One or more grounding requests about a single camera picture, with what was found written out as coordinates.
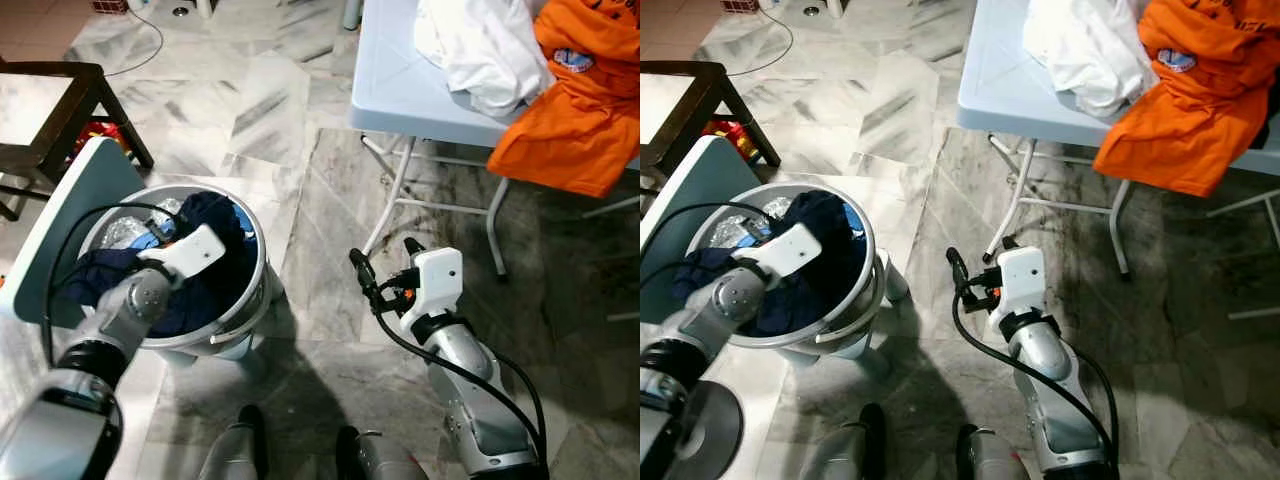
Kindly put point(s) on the navy garment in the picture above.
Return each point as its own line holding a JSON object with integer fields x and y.
{"x": 830, "y": 270}
{"x": 215, "y": 290}

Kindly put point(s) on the orange shirt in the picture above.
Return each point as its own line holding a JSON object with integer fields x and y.
{"x": 1190, "y": 130}
{"x": 580, "y": 130}

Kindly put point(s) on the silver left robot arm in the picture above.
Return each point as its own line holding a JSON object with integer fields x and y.
{"x": 130, "y": 305}
{"x": 735, "y": 300}

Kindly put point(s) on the grey round laundry basket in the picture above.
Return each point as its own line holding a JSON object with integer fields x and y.
{"x": 872, "y": 300}
{"x": 255, "y": 295}

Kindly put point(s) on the red yellow packet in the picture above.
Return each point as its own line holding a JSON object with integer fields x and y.
{"x": 100, "y": 140}
{"x": 735, "y": 140}

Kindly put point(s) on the dark wooden stool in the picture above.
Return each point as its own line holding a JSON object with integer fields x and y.
{"x": 720, "y": 75}
{"x": 20, "y": 165}

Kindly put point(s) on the robot right leg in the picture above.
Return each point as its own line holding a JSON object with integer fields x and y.
{"x": 380, "y": 458}
{"x": 992, "y": 458}

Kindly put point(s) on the robot leg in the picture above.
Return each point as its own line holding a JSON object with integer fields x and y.
{"x": 992, "y": 458}
{"x": 380, "y": 458}
{"x": 235, "y": 450}
{"x": 845, "y": 450}

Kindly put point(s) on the white garment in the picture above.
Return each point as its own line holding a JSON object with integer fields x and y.
{"x": 480, "y": 50}
{"x": 1085, "y": 50}

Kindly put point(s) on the robot left leg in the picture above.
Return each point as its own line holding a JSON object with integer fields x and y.
{"x": 845, "y": 450}
{"x": 235, "y": 450}

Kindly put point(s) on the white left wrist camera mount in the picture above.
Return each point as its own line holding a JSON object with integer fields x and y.
{"x": 190, "y": 255}
{"x": 790, "y": 250}

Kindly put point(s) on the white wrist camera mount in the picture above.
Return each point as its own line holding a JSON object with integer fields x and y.
{"x": 435, "y": 285}
{"x": 1020, "y": 285}
{"x": 790, "y": 250}
{"x": 190, "y": 255}

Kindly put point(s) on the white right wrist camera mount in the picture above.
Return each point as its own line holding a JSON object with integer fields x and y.
{"x": 435, "y": 285}
{"x": 1020, "y": 285}

